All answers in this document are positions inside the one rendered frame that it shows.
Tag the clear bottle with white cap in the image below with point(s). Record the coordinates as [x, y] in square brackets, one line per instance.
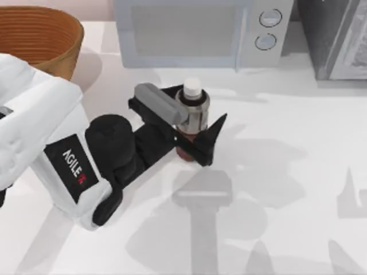
[198, 111]

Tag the microwave oven glass door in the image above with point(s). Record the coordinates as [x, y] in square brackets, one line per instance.
[183, 31]

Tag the pale microwave oven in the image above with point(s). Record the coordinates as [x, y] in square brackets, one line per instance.
[275, 57]

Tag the round microwave knob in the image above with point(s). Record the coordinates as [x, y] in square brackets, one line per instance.
[266, 41]
[270, 17]

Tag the brown ribbed basket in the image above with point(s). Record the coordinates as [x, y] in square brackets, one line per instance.
[54, 43]

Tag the grey cabinet with dark inside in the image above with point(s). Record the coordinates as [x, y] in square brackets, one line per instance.
[338, 37]

